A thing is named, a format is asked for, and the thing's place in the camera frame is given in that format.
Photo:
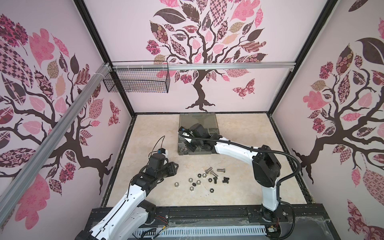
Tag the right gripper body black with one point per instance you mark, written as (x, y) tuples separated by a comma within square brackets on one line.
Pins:
[(194, 144)]

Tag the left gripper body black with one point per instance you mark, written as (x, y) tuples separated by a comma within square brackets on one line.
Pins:
[(161, 174)]

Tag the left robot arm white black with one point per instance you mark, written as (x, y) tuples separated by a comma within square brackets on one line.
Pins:
[(132, 210)]

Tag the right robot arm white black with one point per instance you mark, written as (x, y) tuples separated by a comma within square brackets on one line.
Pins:
[(266, 166)]

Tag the silver hex bolt upright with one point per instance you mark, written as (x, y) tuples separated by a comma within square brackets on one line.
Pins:
[(207, 171)]

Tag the black socket screw pair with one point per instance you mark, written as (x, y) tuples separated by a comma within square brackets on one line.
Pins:
[(225, 180)]

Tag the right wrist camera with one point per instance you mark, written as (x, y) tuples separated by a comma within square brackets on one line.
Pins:
[(185, 134)]

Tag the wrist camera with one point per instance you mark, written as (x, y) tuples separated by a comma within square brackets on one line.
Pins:
[(185, 134), (163, 152)]

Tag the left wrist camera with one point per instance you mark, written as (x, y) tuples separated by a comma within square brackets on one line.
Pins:
[(163, 152)]

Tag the aluminium rail back wall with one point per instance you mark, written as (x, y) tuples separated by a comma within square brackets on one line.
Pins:
[(211, 66)]

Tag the aluminium rail wall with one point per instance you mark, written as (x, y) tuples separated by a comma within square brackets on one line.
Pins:
[(23, 180), (211, 66)]

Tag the black wire mesh basket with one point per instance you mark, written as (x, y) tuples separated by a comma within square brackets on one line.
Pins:
[(138, 77)]

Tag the white slotted cable duct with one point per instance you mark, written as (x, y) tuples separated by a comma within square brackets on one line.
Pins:
[(220, 231)]

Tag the aluminium rail left wall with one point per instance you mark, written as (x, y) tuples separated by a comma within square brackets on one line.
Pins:
[(23, 180)]

